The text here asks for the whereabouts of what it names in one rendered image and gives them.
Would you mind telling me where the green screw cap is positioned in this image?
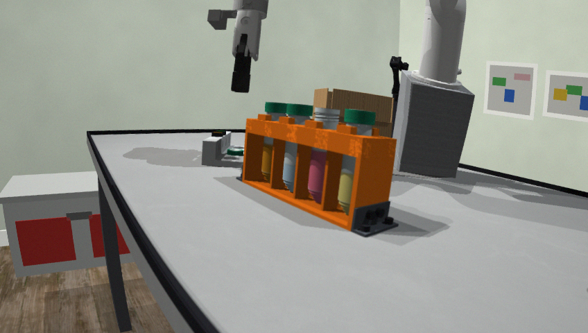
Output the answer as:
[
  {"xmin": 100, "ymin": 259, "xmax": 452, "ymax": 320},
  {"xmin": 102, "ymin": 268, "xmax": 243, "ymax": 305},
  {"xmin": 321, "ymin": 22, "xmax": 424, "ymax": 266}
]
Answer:
[
  {"xmin": 286, "ymin": 103, "xmax": 313, "ymax": 117},
  {"xmin": 344, "ymin": 109, "xmax": 376, "ymax": 125},
  {"xmin": 265, "ymin": 102, "xmax": 287, "ymax": 113},
  {"xmin": 227, "ymin": 148, "xmax": 243, "ymax": 156}
]

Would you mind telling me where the orange tube rack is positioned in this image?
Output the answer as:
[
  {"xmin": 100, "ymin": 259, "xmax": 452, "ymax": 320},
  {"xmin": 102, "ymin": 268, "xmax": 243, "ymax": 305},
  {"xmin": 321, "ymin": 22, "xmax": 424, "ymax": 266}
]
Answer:
[{"xmin": 242, "ymin": 114, "xmax": 397, "ymax": 231}]

